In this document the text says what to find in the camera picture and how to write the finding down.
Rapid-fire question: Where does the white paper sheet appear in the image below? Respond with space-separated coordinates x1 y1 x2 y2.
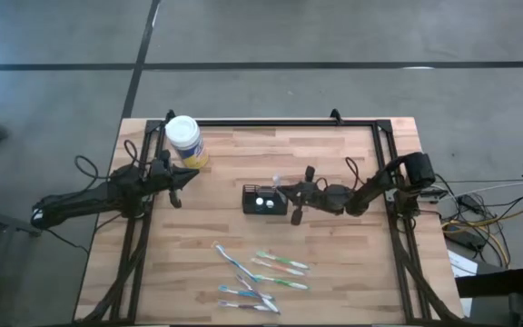
447 249 479 279

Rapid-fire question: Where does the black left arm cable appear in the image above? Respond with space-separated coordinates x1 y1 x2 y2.
74 138 143 182

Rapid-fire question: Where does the yellow cable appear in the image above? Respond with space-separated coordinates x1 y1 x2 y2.
441 209 523 269

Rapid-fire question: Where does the black wire caddy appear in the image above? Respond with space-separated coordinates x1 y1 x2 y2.
242 183 289 216

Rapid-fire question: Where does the Lysol wipes canister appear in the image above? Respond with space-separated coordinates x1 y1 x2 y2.
164 114 210 171

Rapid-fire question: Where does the small black device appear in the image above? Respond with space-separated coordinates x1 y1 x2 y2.
419 188 449 201

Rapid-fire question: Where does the black aluminium frame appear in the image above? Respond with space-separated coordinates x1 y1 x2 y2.
74 118 465 326

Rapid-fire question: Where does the black flat bar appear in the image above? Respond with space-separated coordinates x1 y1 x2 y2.
454 267 523 299

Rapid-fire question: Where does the green toothbrush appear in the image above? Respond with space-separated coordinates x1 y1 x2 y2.
252 274 311 292
254 250 311 271

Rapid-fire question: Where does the black power brick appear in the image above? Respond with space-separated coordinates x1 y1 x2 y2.
445 229 488 252

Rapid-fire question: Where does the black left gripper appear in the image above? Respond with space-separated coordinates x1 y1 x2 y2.
149 149 201 210

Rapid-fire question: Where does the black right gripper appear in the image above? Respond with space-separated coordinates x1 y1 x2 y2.
278 166 336 227

